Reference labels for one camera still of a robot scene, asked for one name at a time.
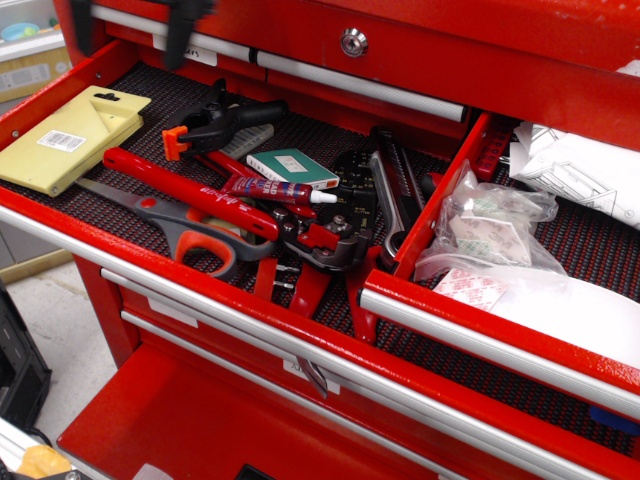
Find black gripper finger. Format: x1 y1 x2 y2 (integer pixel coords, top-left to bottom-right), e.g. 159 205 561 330
70 0 94 56
165 0 217 70

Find red threadlocker glue tube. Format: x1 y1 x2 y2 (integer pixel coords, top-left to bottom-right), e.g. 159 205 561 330
222 175 338 205

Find left open red drawer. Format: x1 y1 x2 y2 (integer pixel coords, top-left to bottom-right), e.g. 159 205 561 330
0 38 640 480

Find open red drawer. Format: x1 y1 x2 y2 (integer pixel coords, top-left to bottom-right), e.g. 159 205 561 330
0 38 640 480
359 113 639 421
58 345 437 479

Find bottom open red drawer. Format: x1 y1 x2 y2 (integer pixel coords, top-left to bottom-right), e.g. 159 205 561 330
58 345 437 479

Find right open red drawer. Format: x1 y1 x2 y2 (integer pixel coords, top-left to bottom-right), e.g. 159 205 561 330
359 113 639 421

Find white markers label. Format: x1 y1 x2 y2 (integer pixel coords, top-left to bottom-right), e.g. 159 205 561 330
152 34 218 66

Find cardboard box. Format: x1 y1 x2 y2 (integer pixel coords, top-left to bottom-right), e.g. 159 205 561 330
1 47 71 103

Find black spring clamp orange tips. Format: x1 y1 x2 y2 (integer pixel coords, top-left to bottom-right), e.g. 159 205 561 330
162 79 289 161

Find clear ribbed bit case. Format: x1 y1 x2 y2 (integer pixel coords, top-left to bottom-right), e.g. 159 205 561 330
221 124 275 160

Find yellow flat plastic case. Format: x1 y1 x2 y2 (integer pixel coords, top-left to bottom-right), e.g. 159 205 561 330
1 86 151 197

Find silver cabinet key lock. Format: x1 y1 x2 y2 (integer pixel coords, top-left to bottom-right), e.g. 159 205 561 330
340 28 369 58

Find green white small box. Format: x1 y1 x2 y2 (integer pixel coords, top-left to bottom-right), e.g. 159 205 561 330
246 149 340 190

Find grey orange scissors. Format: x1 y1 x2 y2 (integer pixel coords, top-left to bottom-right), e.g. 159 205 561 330
75 178 275 280

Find red bit strip holder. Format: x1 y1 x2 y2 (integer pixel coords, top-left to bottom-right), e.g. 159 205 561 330
254 257 300 301

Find red tool cabinet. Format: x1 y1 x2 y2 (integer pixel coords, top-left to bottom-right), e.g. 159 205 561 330
52 0 640 480

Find silver black utility knife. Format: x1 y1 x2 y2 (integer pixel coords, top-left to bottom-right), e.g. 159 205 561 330
369 126 425 271

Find red hex bit holder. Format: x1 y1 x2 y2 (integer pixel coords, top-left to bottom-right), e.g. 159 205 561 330
472 115 517 182

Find clear bag of adhesive pads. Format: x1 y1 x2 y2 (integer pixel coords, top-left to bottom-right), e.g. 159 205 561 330
414 161 567 282

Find black plastic crate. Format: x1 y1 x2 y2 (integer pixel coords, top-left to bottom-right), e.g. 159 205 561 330
1 284 52 430

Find red white adhesive pad sheet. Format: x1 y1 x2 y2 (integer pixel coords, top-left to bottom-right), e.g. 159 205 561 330
434 269 506 311

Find white instruction paper sheets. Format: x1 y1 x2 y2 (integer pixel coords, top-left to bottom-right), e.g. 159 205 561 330
508 122 639 229

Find white plastic bag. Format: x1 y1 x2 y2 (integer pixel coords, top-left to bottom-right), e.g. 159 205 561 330
486 266 639 368

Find blue tape piece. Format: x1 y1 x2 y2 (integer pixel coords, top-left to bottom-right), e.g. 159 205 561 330
589 405 640 437

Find red handled pliers tool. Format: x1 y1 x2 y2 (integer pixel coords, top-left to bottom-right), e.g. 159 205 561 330
103 147 279 241

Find black crimping tool red handles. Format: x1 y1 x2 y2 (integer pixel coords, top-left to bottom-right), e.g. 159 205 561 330
334 150 380 344

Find black red wire stripper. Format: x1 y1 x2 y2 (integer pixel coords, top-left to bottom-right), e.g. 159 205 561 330
272 207 373 318

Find red black screwdriver handle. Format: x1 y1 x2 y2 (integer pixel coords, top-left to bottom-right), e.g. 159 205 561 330
419 172 443 202

